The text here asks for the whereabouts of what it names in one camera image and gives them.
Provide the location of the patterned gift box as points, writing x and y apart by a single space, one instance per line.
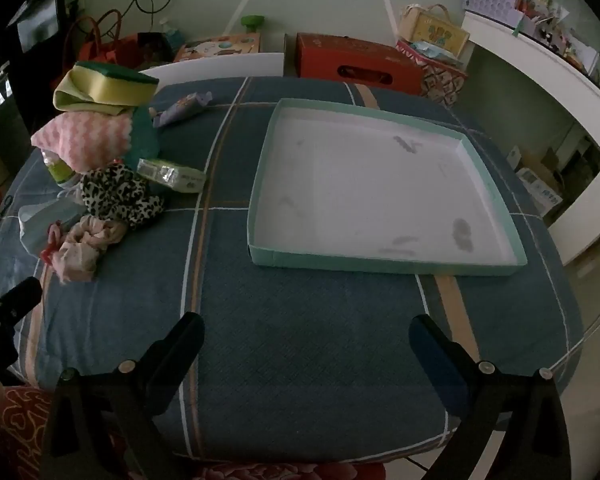
441 82

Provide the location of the red scrunchie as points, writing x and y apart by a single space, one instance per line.
54 239

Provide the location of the blue plaid table cloth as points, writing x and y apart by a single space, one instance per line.
297 365

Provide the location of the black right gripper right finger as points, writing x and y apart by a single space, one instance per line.
535 443

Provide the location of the teal square toy box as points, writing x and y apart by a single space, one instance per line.
144 138

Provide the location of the yellow green scrub sponge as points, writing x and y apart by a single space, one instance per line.
103 88

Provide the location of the pink beige cloth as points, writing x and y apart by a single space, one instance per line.
76 258

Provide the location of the purple snack packet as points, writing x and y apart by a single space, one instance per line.
186 108

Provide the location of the red handbag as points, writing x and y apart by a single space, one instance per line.
122 51

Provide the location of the red cardboard box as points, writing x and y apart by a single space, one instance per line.
345 59

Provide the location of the white foam board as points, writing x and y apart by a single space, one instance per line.
265 64

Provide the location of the leopard print scrunchie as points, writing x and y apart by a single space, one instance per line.
116 193

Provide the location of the shallow teal cardboard tray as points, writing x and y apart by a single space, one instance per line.
340 187

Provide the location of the green toy dumbbell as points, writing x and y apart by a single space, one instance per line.
252 23

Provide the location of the white green pill bottle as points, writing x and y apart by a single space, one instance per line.
62 174

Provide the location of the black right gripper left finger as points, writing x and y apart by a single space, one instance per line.
102 426

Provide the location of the green tissue pack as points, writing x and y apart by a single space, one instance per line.
177 177

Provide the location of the pink white fuzzy cloth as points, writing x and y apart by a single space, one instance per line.
86 141

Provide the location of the beige gift bag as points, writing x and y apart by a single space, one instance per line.
432 24

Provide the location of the orange toy box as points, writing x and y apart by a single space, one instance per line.
247 43

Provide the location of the light blue cloth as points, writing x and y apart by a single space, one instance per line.
34 221

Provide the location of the white cardboard box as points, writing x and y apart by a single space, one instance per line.
543 196

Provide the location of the white curved desk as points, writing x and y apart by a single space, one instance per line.
524 95

